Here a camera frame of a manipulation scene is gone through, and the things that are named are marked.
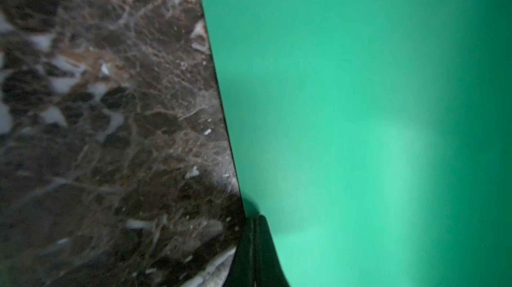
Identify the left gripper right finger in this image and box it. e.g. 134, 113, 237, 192
255, 215, 290, 287

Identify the green rectangular paper sheet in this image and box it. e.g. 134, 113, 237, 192
202, 0, 511, 286

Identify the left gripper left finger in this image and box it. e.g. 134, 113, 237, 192
223, 218, 255, 287

